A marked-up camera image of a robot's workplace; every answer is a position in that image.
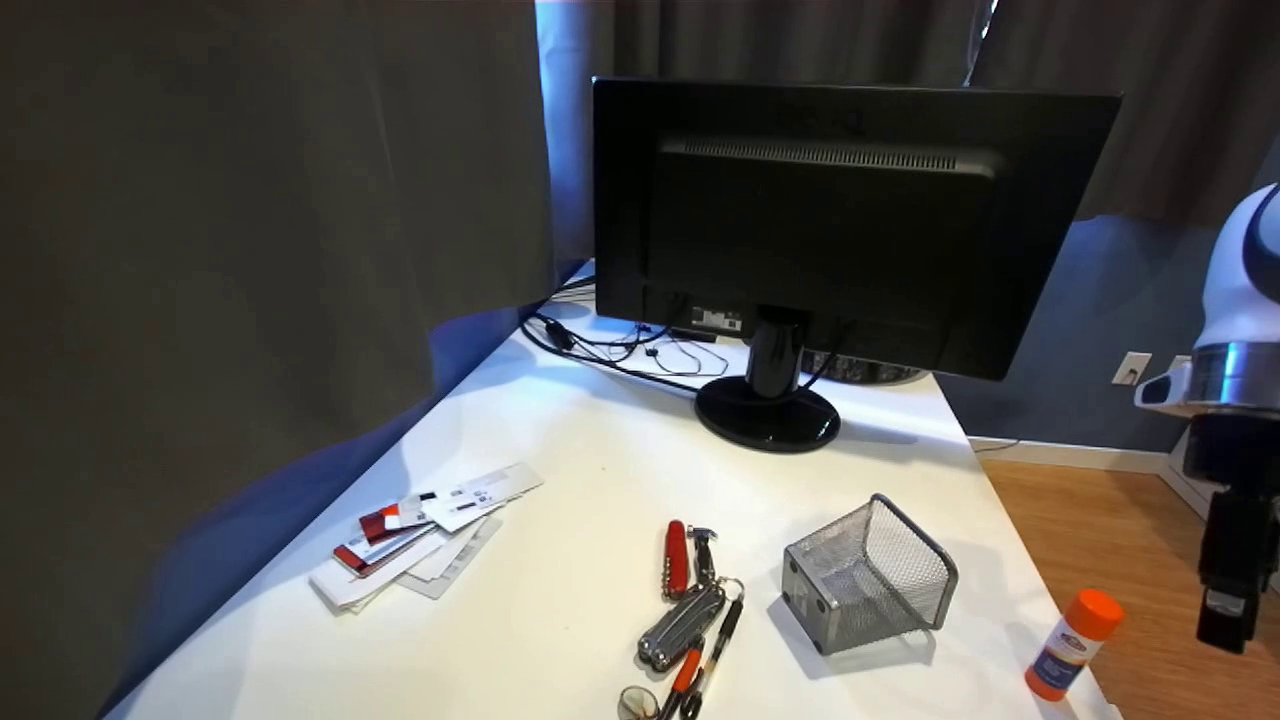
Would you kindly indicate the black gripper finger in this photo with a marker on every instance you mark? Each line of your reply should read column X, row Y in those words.
column 1226, row 623

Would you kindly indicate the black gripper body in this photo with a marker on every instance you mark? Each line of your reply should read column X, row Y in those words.
column 1233, row 532

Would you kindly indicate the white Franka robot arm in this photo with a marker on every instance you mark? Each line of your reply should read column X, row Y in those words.
column 1240, row 284

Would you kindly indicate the metal mesh pen holder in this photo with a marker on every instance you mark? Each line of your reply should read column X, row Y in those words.
column 880, row 572

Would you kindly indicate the glue stick with orange cap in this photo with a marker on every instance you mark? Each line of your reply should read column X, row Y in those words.
column 1074, row 646

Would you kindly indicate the black monitor with round stand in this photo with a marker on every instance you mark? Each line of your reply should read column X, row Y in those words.
column 854, row 225

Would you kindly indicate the black key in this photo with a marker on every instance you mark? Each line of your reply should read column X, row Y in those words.
column 704, row 552

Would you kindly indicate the red pocket knife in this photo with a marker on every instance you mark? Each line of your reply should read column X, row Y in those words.
column 679, row 556

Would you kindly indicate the white card with black print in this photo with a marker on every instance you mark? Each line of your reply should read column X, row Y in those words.
column 482, row 489

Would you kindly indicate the white envelope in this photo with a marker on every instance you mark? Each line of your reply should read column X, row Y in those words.
column 452, row 562

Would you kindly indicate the red and white card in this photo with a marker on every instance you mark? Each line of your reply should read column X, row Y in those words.
column 388, row 523
column 380, row 548

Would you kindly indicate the white paper sheet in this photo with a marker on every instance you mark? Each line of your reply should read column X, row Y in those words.
column 359, row 584

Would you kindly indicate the black computer monitor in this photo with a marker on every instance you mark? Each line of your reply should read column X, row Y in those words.
column 241, row 240

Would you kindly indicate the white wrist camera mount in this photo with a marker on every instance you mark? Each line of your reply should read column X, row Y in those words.
column 1161, row 384

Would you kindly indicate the white wall outlet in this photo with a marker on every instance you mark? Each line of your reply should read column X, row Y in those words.
column 1134, row 369

